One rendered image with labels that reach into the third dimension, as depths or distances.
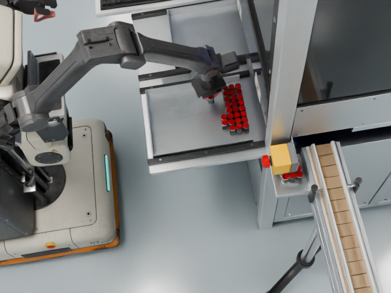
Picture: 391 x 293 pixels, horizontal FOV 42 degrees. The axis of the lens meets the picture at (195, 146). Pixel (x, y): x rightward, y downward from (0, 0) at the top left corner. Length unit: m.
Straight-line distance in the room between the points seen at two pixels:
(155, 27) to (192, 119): 0.43
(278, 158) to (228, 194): 1.08
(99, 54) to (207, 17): 0.89
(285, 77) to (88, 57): 0.47
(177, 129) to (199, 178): 0.90
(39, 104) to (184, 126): 0.57
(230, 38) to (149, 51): 0.72
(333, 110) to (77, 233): 1.33
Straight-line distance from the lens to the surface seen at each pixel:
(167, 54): 1.36
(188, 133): 1.78
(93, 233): 2.37
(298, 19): 1.12
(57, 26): 3.33
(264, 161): 1.59
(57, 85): 1.35
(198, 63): 1.49
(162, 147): 1.77
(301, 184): 1.71
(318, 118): 1.54
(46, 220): 2.44
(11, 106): 1.52
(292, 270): 2.40
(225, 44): 1.96
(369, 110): 1.58
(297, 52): 1.22
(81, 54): 1.24
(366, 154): 1.92
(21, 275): 2.73
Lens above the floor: 2.47
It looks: 65 degrees down
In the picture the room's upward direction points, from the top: 11 degrees counter-clockwise
